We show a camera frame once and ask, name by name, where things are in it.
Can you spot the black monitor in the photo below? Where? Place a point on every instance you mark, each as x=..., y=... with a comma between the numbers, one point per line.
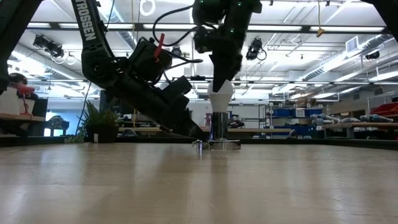
x=107, y=107

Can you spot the potted green plant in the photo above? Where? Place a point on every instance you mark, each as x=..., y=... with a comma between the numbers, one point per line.
x=99, y=130

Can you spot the black aluminium table frame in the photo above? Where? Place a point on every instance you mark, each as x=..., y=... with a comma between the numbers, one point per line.
x=311, y=143

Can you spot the long linear ceiling light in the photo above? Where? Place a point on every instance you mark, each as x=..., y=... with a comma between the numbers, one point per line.
x=280, y=28

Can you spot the dark low stand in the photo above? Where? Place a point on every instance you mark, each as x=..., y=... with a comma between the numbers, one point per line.
x=57, y=123

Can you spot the red desk lamp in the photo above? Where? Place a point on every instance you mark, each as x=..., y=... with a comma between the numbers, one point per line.
x=26, y=91

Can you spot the blue storage bin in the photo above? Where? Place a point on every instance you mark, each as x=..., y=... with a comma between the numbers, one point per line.
x=282, y=112
x=314, y=112

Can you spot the black ceiling camera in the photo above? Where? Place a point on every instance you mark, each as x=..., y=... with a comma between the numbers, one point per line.
x=49, y=46
x=176, y=52
x=255, y=48

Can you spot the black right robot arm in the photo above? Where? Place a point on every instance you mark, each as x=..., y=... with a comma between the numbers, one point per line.
x=242, y=6

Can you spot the person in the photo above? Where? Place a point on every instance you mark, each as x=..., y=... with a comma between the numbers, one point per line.
x=17, y=79

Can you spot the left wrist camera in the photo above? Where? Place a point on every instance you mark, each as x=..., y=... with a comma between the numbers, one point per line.
x=148, y=62

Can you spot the silver ceiling duct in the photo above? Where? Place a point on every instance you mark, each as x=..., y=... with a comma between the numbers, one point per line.
x=342, y=58

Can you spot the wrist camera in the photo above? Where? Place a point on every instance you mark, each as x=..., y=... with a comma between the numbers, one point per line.
x=202, y=40
x=148, y=62

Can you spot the black box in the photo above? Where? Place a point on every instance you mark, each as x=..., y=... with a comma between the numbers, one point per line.
x=40, y=107

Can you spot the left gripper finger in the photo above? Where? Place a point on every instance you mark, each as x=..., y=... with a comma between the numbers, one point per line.
x=178, y=121

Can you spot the white lightbulb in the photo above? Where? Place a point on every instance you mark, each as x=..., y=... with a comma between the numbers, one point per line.
x=220, y=99

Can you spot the red storage bin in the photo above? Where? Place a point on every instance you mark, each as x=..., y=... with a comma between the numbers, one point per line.
x=385, y=109

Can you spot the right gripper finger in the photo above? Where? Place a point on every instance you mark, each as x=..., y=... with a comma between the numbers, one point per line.
x=224, y=70
x=237, y=65

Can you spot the chrome lamp socket base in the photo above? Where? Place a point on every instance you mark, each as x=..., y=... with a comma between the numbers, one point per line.
x=219, y=124

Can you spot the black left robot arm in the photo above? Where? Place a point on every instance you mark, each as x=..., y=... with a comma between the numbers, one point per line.
x=87, y=28

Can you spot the wooden shelf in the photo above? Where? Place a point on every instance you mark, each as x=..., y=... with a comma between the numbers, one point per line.
x=21, y=117

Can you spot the ceiling air vent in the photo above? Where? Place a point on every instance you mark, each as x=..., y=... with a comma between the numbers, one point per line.
x=352, y=44

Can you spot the long wooden workbench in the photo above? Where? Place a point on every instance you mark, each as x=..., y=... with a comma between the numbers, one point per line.
x=258, y=130

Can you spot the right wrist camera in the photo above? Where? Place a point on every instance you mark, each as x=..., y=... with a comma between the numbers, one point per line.
x=202, y=40

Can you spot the white storage box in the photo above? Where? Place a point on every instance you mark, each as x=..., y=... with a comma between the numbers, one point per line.
x=9, y=104

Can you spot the dark ceiling fixture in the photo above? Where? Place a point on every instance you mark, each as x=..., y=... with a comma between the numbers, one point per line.
x=372, y=55

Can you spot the grey rolled bundle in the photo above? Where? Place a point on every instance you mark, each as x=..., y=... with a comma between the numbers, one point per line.
x=374, y=118
x=325, y=119

